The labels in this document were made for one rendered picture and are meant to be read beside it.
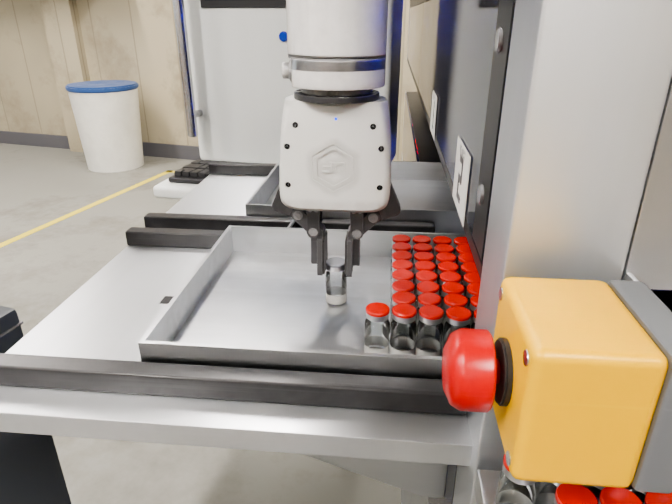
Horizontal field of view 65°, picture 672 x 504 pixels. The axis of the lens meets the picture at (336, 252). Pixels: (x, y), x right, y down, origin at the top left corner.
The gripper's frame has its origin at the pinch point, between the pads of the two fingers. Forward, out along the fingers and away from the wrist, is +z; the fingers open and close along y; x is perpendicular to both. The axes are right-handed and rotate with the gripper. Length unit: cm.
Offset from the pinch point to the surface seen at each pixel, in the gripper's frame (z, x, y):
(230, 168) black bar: 5, 46, -24
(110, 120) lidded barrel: 53, 347, -208
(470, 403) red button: -5.2, -28.0, 8.9
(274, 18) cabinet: -21, 81, -22
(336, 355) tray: 2.5, -14.0, 1.4
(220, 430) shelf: 6.1, -19.0, -6.6
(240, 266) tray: 5.7, 7.2, -12.1
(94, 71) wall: 23, 413, -251
